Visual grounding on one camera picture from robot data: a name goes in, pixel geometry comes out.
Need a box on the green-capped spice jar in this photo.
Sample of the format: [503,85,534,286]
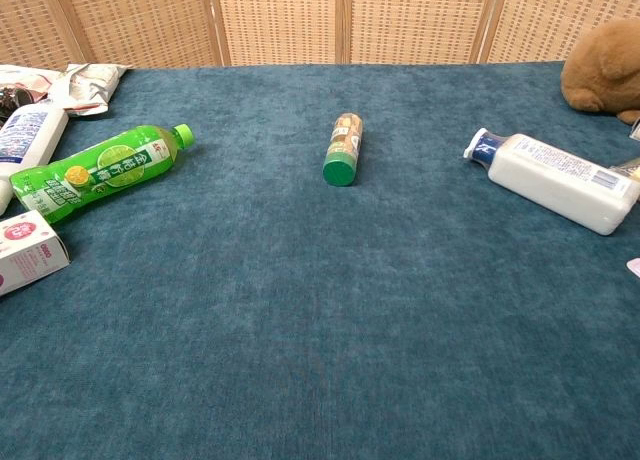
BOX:
[322,112,365,188]

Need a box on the green lime drink bottle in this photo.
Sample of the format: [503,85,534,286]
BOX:
[9,123,196,226]

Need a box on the white bottle with navy cap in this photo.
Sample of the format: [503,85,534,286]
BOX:
[462,127,640,237]

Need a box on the blue velvet tablecloth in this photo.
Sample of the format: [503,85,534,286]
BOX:
[0,61,640,460]

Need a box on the woven rattan folding screen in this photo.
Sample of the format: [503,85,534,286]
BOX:
[0,0,640,71]

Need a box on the white crinkled snack bag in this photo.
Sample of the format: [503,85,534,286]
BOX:
[47,63,133,118]

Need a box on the white and pink carton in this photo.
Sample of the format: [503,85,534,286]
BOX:
[0,209,71,298]

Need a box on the white tube with blue print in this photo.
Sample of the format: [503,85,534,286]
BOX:
[0,104,70,217]

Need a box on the yellow and clear packet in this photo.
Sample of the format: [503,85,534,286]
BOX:
[609,156,640,186]

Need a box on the brown plush toy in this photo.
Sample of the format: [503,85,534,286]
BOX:
[560,17,640,125]

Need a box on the white bag with dark print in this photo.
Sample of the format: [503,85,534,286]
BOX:
[0,64,65,129]

